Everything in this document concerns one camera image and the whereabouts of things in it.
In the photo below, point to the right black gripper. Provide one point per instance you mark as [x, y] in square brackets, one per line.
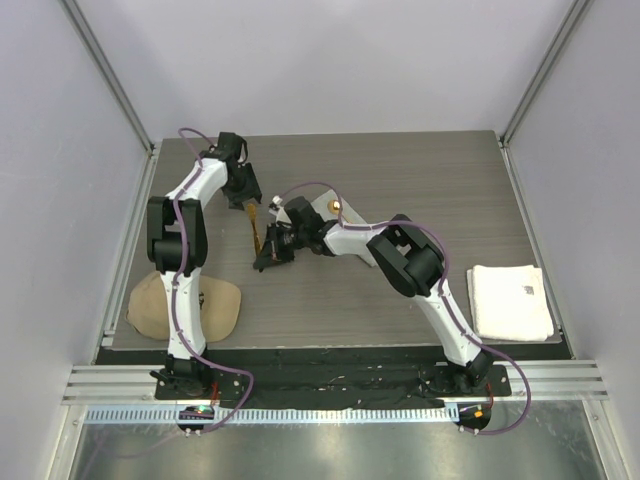
[273, 252]

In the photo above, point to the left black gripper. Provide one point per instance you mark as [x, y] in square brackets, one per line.
[250, 192]

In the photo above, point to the grey cloth napkin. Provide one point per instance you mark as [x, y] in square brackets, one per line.
[340, 210]

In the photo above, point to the green handled gold utensil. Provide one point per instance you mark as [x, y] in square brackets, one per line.
[335, 206]

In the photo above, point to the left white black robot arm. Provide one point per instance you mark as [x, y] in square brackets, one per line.
[177, 245]

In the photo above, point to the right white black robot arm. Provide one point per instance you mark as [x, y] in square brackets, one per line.
[411, 262]

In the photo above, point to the beige cap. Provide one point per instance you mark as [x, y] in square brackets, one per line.
[220, 303]

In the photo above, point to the white folded towel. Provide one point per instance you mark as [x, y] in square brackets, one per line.
[509, 303]

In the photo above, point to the left aluminium frame post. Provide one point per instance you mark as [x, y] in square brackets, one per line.
[92, 45]

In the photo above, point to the aluminium frame post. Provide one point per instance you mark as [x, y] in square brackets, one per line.
[562, 37]
[92, 45]

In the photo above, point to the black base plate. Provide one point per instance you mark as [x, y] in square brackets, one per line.
[327, 379]

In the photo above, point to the white slotted cable duct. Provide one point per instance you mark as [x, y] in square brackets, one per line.
[197, 414]

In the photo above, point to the right aluminium frame post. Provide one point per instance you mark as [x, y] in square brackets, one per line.
[562, 37]

